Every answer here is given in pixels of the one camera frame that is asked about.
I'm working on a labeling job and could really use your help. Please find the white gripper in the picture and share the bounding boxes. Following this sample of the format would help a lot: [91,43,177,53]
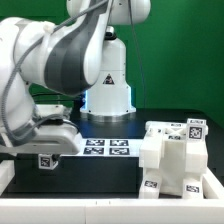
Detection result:
[0,124,82,164]

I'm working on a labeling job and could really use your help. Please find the small white tagged cube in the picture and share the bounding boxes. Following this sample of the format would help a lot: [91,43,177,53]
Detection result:
[38,154,58,170]

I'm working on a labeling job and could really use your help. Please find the white X-frame chair legs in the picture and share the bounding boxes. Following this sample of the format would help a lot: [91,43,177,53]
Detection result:
[139,118,208,175]

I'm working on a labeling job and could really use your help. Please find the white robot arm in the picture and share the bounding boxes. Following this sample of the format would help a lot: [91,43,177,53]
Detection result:
[0,0,151,154]

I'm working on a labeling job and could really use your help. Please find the white left fence bar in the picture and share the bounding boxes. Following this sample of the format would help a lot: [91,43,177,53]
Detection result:
[0,160,15,196]

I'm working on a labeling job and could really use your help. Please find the white front fence bar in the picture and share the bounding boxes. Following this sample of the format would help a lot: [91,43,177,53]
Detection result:
[0,199,224,224]

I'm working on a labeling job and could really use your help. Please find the white flat tagged base plate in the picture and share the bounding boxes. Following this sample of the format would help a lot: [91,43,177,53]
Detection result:
[74,137,144,158]

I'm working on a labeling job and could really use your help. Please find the black cables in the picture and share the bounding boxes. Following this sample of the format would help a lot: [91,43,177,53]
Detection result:
[31,92,84,101]

